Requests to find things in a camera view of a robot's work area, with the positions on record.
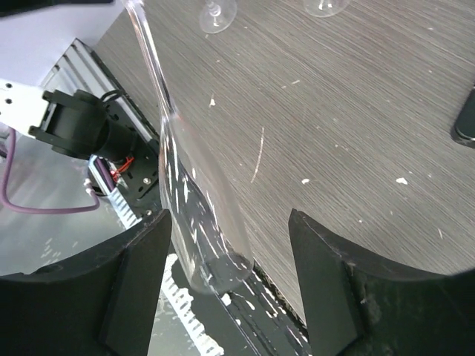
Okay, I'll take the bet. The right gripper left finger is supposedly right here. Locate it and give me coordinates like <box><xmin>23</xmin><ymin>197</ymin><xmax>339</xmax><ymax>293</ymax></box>
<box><xmin>1</xmin><ymin>210</ymin><xmax>172</xmax><ymax>355</ymax></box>

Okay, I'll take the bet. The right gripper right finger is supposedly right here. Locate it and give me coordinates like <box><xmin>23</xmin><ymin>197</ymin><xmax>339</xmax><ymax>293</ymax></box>
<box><xmin>288</xmin><ymin>210</ymin><xmax>474</xmax><ymax>355</ymax></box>

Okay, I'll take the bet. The clear champagne flute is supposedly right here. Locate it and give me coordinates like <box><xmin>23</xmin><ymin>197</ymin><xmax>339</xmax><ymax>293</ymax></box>
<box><xmin>123</xmin><ymin>1</ymin><xmax>254</xmax><ymax>294</ymax></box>

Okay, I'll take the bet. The gold wine glass rack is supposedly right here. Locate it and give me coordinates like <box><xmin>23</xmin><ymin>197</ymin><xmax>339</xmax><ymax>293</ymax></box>
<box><xmin>451</xmin><ymin>88</ymin><xmax>475</xmax><ymax>148</ymax></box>

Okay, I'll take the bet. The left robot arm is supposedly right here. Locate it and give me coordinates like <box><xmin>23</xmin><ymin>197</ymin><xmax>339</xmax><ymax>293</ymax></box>
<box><xmin>1</xmin><ymin>79</ymin><xmax>149</xmax><ymax>164</ymax></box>

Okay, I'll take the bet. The clear round wine glass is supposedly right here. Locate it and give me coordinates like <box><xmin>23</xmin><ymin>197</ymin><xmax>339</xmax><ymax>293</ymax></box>
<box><xmin>199</xmin><ymin>0</ymin><xmax>238</xmax><ymax>34</ymax></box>

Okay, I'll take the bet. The clear stemless glass tumbler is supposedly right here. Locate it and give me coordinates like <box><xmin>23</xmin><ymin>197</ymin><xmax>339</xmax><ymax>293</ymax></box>
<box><xmin>303</xmin><ymin>0</ymin><xmax>351</xmax><ymax>18</ymax></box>

